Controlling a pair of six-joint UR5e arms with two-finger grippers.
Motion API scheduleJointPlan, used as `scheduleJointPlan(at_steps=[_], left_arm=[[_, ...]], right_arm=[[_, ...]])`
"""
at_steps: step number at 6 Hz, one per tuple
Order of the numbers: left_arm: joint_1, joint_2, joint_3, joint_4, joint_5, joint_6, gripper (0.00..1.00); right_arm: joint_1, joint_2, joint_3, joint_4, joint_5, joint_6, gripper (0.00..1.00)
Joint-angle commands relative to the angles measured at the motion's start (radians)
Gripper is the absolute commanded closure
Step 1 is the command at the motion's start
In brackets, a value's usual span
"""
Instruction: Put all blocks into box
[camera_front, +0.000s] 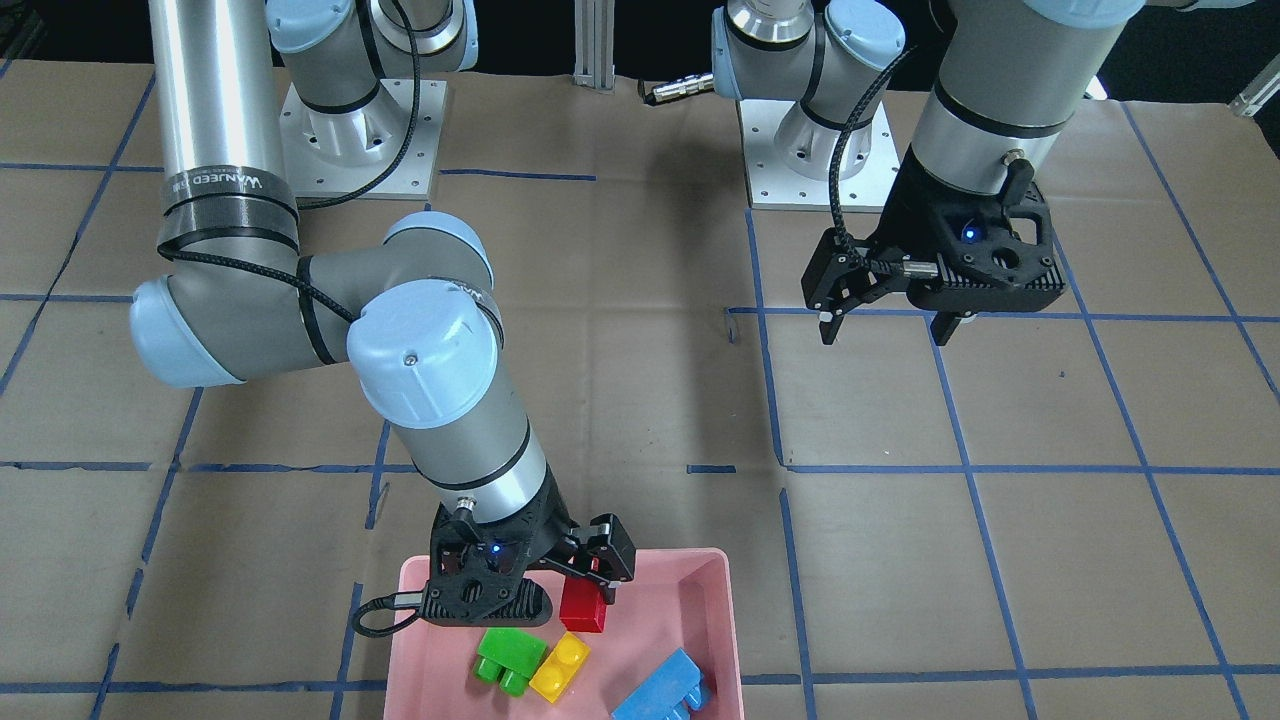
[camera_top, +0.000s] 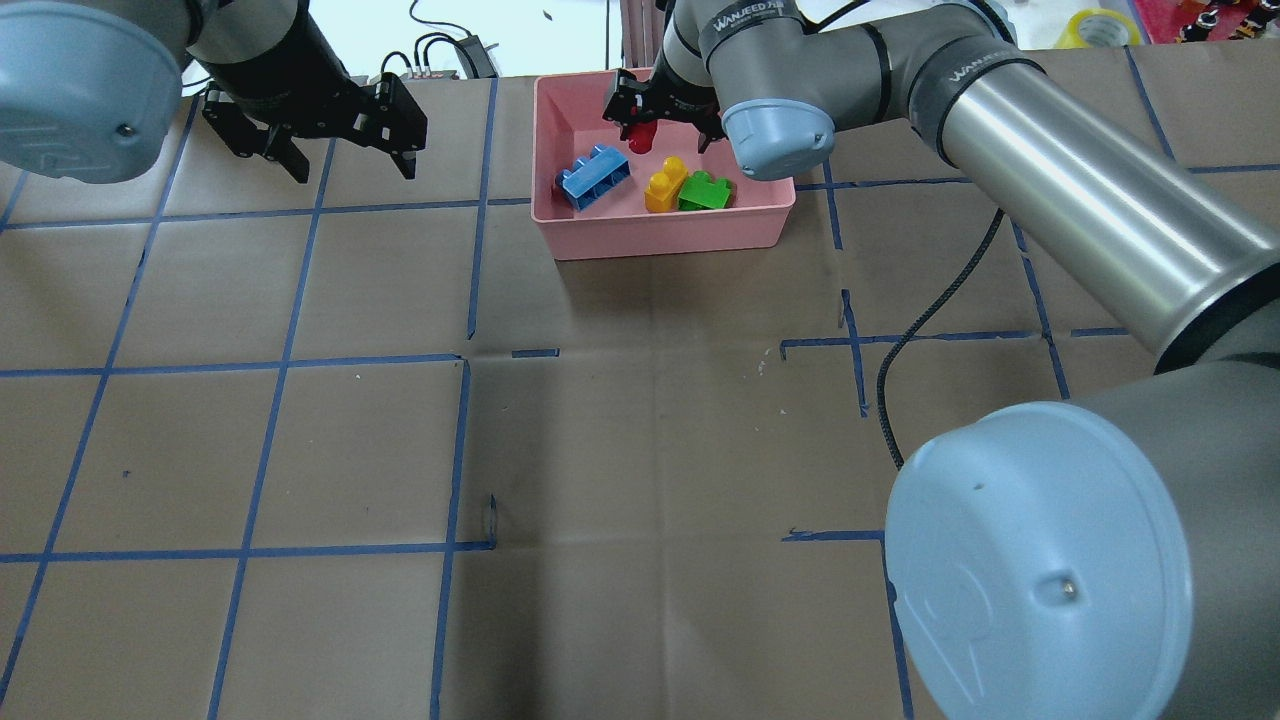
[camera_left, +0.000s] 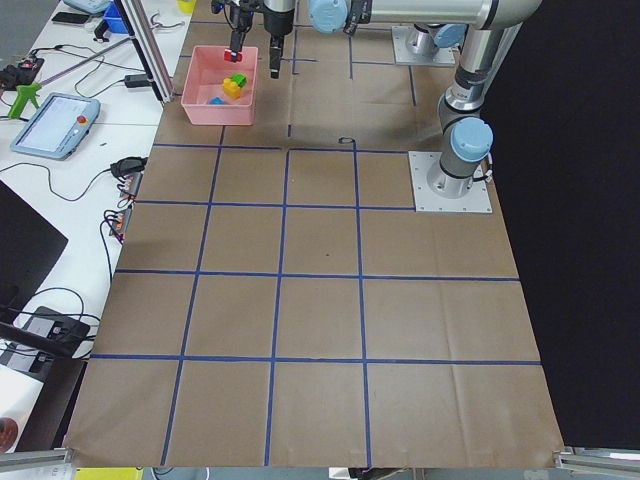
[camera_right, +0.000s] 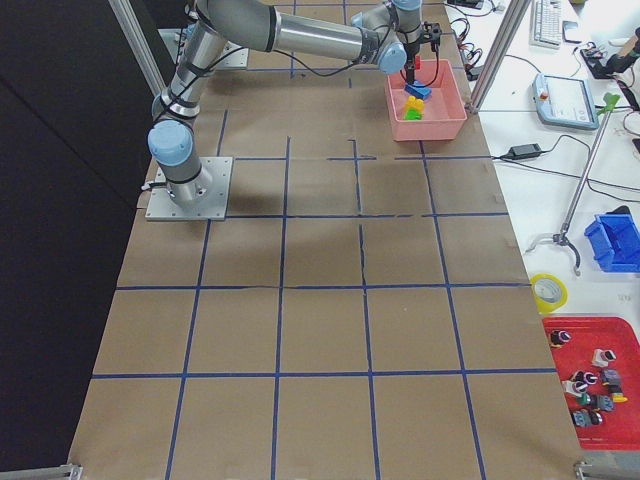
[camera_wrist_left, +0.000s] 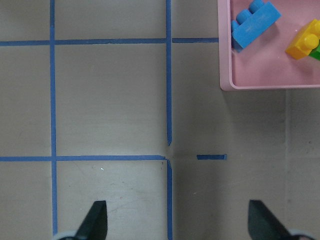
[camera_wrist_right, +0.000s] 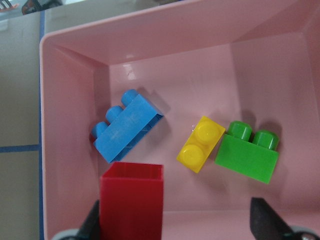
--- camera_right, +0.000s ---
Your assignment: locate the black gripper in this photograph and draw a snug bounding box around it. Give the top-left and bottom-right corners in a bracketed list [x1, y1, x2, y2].
[403, 22, 442, 85]

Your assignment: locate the blue toy block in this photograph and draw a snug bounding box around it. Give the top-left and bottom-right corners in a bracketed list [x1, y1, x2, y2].
[404, 82, 432, 100]

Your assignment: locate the yellow toy block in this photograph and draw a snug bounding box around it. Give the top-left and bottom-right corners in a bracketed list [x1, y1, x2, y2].
[404, 95, 424, 113]

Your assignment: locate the green toy block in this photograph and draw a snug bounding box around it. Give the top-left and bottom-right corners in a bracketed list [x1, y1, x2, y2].
[404, 109, 423, 121]

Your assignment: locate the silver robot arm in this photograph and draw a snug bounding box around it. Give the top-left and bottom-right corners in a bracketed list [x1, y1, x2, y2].
[147, 1, 441, 207]

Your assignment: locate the pink plastic box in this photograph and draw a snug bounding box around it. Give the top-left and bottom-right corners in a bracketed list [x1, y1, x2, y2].
[385, 59, 467, 141]

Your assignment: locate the black power adapter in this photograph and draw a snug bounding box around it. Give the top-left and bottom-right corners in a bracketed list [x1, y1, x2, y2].
[506, 143, 543, 160]

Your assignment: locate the white keyboard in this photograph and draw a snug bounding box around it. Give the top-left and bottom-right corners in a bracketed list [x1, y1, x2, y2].
[529, 0, 563, 49]

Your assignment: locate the teach pendant tablet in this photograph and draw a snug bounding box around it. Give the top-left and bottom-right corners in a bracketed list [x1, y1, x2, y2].
[532, 73, 599, 130]

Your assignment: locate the metal reacher grabber tool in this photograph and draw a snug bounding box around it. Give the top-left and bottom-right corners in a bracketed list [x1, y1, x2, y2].
[525, 93, 621, 277]

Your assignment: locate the yellow tape roll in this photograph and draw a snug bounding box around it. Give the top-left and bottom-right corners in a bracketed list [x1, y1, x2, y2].
[531, 273, 568, 315]

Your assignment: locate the blue plastic bin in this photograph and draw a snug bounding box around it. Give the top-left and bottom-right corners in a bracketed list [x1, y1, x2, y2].
[584, 213, 639, 273]

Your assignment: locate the red plastic tray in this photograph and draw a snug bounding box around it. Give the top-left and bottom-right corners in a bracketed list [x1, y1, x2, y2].
[543, 316, 639, 450]

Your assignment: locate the aluminium frame post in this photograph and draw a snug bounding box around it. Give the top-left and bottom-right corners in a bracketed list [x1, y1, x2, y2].
[466, 0, 530, 114]

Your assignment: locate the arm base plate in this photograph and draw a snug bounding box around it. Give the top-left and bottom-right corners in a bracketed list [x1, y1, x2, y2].
[145, 157, 234, 221]
[214, 42, 249, 70]

